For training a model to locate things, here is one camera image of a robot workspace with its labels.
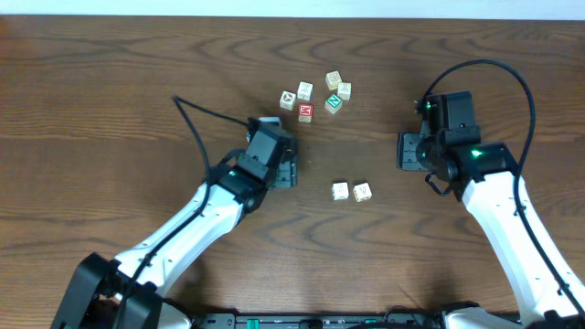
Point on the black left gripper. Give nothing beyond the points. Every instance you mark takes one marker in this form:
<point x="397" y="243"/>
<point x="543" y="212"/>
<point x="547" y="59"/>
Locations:
<point x="287" y="174"/>

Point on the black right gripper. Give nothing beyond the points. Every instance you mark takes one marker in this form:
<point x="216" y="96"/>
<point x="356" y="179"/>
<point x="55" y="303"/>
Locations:
<point x="408" y="151"/>

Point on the plain wooden block placed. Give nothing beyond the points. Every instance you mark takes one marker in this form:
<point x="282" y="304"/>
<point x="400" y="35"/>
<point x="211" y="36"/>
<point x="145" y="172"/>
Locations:
<point x="362" y="192"/>

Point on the yellow-edged wooden block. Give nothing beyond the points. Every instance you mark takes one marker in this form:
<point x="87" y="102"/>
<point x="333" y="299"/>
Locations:
<point x="340" y="191"/>

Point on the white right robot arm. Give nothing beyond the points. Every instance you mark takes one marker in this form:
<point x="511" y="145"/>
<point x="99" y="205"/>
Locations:
<point x="484" y="177"/>

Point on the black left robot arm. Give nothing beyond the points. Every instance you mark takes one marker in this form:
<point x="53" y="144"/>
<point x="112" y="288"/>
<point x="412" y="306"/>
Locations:
<point x="130" y="290"/>

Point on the red M wooden block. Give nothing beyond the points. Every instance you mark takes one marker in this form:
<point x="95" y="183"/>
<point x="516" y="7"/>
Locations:
<point x="306" y="112"/>

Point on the wooden block with round picture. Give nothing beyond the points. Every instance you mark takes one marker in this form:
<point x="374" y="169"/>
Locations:
<point x="287" y="100"/>

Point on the plain wooden block upper middle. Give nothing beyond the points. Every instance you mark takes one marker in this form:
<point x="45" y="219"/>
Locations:
<point x="305" y="91"/>

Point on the green N wooden block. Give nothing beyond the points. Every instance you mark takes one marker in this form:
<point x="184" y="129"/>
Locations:
<point x="333" y="103"/>

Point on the plain wooden block top right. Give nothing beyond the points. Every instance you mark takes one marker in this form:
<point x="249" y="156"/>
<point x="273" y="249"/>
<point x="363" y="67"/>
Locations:
<point x="344" y="90"/>

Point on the yellow-print wooden block top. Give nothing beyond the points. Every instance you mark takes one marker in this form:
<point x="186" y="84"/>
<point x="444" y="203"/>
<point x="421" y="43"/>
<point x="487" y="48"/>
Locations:
<point x="333" y="79"/>

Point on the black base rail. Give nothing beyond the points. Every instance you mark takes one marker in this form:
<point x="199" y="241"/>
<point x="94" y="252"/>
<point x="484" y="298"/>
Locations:
<point x="395" y="318"/>

